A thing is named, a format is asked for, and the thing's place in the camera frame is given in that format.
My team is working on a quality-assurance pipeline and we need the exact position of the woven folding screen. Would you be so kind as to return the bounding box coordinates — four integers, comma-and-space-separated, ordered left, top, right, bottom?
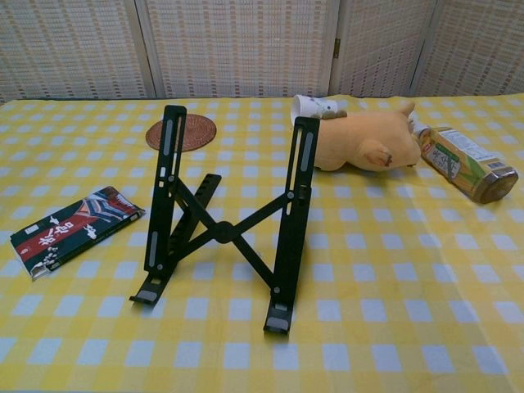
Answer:
0, 0, 524, 102

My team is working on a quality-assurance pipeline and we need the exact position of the tea bottle with green label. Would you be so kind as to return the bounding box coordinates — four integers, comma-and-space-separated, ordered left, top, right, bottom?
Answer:
409, 114, 520, 205

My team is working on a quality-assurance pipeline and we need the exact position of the round brown woven coaster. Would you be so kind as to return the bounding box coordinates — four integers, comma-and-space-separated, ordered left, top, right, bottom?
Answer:
146, 113, 218, 153

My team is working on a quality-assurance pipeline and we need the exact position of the black red printed box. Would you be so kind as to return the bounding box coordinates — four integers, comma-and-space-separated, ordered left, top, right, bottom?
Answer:
9, 186, 147, 282

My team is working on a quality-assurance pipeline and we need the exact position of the black folding laptop stand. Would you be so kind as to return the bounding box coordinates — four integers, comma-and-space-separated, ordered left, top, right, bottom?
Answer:
129, 104, 321, 339

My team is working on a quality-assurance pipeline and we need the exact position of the yellow white checkered tablecloth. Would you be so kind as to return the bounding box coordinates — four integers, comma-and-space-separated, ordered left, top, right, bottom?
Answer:
0, 94, 524, 393

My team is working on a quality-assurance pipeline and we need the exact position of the orange plush toy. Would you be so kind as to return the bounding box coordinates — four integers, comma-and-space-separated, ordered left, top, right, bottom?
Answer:
313, 102, 422, 173

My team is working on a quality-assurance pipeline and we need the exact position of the white paper cup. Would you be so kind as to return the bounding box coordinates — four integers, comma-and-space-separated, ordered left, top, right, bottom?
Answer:
290, 93, 347, 129

